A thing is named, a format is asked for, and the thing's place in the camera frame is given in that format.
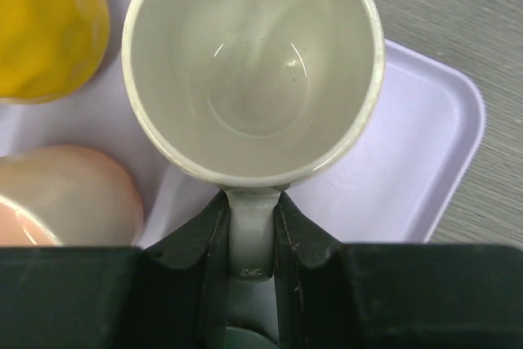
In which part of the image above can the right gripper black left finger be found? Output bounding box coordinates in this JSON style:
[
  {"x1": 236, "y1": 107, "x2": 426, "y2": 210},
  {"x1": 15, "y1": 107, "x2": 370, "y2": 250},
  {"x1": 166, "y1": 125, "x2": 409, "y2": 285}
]
[{"x1": 1, "y1": 192, "x2": 230, "y2": 348}]

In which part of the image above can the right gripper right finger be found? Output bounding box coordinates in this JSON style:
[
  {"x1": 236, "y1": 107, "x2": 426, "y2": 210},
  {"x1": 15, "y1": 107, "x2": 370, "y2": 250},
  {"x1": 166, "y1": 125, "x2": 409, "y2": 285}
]
[{"x1": 275, "y1": 195, "x2": 522, "y2": 348}]

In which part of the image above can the pink ceramic mug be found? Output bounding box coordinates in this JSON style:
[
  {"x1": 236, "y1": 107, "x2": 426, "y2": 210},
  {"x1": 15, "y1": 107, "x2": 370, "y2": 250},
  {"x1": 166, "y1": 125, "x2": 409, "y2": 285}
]
[{"x1": 1, "y1": 145, "x2": 145, "y2": 247}]

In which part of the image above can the white ceramic mug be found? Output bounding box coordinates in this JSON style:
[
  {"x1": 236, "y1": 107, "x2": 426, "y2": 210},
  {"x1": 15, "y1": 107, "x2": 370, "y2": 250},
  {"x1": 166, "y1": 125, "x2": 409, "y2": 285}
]
[{"x1": 121, "y1": 0, "x2": 385, "y2": 281}]

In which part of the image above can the yellow glass mug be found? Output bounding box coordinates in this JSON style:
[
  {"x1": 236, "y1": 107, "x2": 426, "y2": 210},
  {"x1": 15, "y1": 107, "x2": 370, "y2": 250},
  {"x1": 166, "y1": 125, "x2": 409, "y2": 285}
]
[{"x1": 1, "y1": 0, "x2": 110, "y2": 104}]

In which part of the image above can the lilac plastic tray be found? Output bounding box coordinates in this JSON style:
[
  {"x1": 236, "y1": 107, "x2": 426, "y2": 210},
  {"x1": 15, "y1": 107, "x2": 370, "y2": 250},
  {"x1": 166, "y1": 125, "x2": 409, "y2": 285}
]
[{"x1": 0, "y1": 0, "x2": 488, "y2": 248}]

